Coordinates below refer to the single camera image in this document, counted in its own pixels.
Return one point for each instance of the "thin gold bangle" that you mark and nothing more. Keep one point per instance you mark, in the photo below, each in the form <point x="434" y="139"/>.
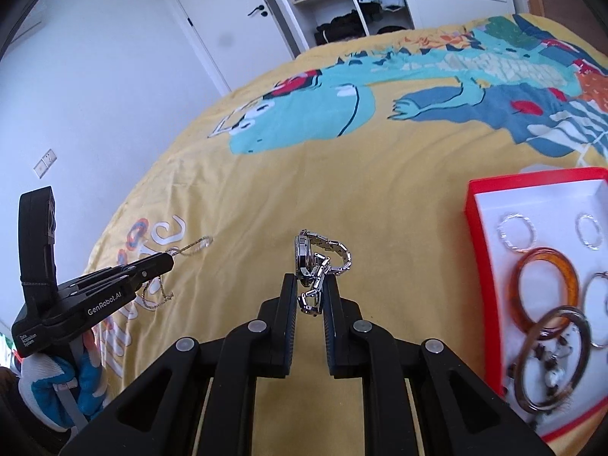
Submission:
<point x="587" y="304"/>

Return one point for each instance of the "red box with white inside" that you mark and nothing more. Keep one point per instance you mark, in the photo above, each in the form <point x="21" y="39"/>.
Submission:
<point x="479" y="266"/>

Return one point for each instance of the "orange translucent bangle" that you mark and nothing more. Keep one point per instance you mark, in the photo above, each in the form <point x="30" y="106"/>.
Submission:
<point x="567" y="270"/>

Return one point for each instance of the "silver metal wristwatch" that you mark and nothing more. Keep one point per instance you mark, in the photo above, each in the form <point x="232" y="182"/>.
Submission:
<point x="304" y="251"/>

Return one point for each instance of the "person's left hand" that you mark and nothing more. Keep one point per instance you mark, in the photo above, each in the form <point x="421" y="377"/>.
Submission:
<point x="42" y="380"/>

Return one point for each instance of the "white wall switch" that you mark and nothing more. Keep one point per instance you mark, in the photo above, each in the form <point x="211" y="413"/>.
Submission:
<point x="45" y="163"/>

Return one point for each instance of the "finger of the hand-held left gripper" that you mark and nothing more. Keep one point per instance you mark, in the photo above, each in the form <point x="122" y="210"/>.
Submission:
<point x="147" y="268"/>

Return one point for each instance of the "dark brown tortoiseshell bangle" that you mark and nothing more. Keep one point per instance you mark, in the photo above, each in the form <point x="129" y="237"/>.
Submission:
<point x="520" y="371"/>

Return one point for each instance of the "white door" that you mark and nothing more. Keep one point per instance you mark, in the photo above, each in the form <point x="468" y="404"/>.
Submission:
<point x="228" y="23"/>

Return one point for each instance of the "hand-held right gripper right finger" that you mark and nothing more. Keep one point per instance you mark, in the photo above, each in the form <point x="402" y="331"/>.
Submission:
<point x="328" y="342"/>

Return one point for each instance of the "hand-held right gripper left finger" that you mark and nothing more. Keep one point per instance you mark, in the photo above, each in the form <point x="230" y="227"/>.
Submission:
<point x="290" y="337"/>

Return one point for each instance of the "yellow printed blanket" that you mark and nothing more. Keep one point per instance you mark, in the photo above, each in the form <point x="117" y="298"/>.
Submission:
<point x="380" y="175"/>

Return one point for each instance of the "twisted silver hoop earring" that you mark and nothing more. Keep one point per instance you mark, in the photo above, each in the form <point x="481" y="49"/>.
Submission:
<point x="500" y="232"/>
<point x="578" y="231"/>

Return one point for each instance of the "dark folded clothes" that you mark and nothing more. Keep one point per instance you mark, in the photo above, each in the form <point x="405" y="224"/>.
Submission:
<point x="339" y="26"/>

